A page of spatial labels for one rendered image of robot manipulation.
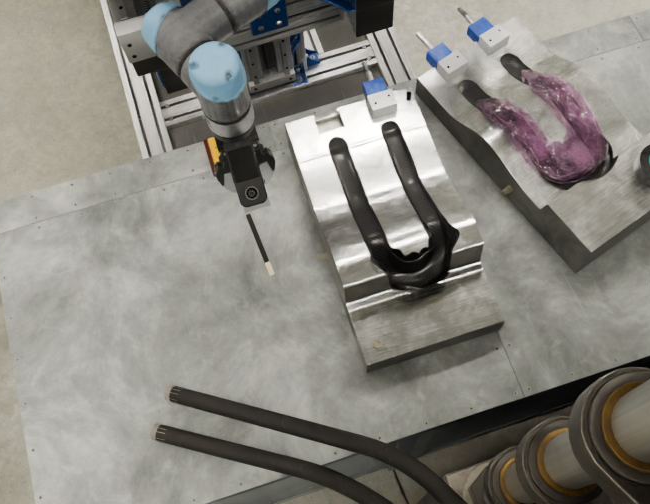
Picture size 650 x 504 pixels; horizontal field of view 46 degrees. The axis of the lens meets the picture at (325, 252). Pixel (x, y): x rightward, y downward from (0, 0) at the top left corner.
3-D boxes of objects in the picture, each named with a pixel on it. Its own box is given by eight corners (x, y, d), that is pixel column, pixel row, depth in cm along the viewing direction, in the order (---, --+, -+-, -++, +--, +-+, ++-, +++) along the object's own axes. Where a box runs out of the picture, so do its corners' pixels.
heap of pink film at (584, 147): (466, 108, 154) (471, 85, 147) (534, 63, 157) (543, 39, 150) (552, 203, 146) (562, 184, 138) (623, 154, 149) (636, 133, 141)
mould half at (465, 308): (288, 146, 159) (282, 111, 147) (407, 110, 161) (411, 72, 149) (366, 373, 141) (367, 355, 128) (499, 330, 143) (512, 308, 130)
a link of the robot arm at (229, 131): (257, 117, 116) (205, 132, 116) (260, 132, 121) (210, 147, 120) (244, 77, 119) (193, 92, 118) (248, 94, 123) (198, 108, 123)
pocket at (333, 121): (313, 125, 155) (312, 115, 151) (338, 117, 155) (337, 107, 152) (320, 143, 153) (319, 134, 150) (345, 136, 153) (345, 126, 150)
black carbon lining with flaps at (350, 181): (323, 145, 151) (321, 120, 142) (401, 122, 152) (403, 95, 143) (382, 306, 138) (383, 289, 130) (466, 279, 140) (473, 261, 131)
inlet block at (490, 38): (447, 22, 166) (450, 5, 161) (466, 10, 166) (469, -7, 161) (486, 63, 161) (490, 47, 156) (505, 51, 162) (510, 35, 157)
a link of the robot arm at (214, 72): (215, 25, 109) (253, 61, 107) (227, 70, 120) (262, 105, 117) (171, 56, 108) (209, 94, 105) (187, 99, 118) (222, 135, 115)
